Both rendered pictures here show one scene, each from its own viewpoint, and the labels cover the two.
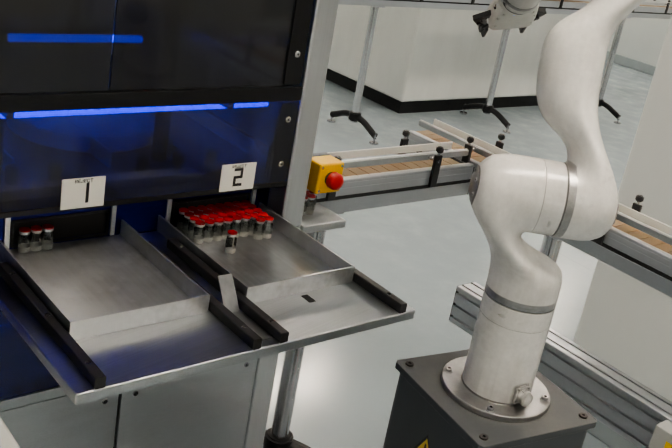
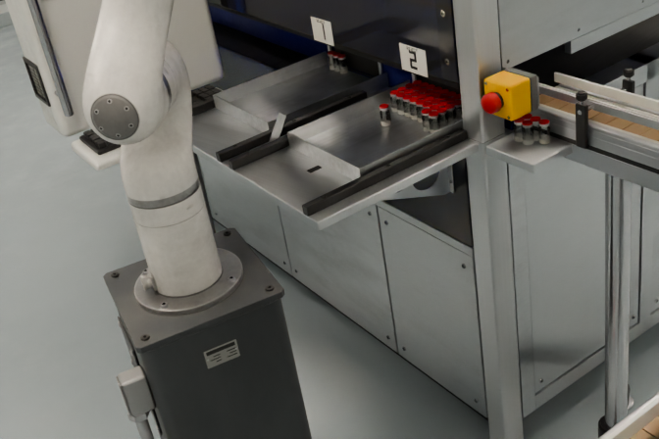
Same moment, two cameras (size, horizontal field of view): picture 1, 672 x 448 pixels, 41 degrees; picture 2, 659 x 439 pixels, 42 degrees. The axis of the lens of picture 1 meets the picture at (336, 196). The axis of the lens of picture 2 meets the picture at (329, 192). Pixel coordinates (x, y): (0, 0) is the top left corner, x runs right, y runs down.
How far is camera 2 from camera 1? 244 cm
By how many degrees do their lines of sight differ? 90
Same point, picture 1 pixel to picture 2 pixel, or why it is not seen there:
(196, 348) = (216, 142)
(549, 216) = not seen: hidden behind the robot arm
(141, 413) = (394, 244)
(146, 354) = (204, 129)
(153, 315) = (244, 117)
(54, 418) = not seen: hidden behind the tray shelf
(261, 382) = (481, 298)
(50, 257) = (329, 76)
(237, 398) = (464, 296)
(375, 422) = not seen: outside the picture
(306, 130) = (463, 31)
